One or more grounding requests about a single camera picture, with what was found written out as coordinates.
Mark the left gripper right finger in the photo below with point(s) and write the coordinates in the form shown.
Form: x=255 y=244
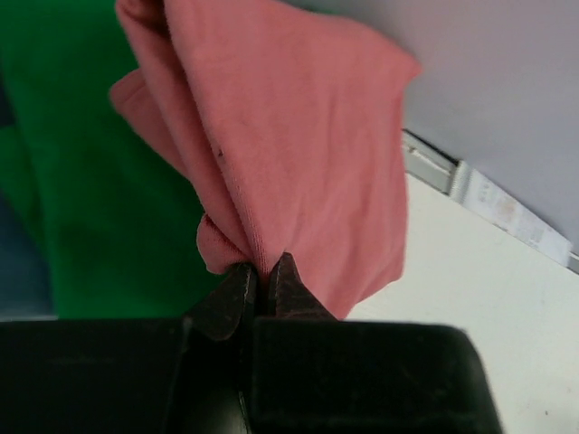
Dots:
x=289 y=298

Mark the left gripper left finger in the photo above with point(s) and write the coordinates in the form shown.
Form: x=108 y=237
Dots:
x=219 y=315

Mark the red t-shirt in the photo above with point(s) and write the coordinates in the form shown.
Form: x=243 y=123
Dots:
x=288 y=124

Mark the green folded t-shirt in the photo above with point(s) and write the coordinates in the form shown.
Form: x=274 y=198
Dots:
x=116 y=224

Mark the blue folded t-shirt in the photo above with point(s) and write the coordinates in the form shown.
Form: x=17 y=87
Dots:
x=26 y=290

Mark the white paper sheets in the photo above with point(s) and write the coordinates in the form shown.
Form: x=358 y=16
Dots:
x=478 y=194

